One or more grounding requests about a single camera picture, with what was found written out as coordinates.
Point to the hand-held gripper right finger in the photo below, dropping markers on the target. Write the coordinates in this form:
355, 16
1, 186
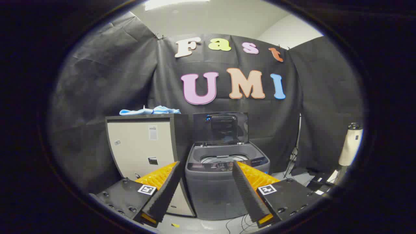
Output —
248, 195

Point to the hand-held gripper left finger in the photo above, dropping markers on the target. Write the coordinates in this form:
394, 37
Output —
165, 191

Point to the grey washing machine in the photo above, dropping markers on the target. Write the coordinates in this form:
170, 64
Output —
211, 195

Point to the light blue shirt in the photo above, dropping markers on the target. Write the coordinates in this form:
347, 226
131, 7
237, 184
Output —
162, 110

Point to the black tripod stand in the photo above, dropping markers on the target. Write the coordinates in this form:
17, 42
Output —
294, 152

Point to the white cylindrical appliance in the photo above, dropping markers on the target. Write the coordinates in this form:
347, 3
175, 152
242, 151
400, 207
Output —
350, 146

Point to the black backdrop cloth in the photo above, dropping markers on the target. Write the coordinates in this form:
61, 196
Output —
113, 81

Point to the ceiling light panel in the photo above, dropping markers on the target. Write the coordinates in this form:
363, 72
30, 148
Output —
169, 3

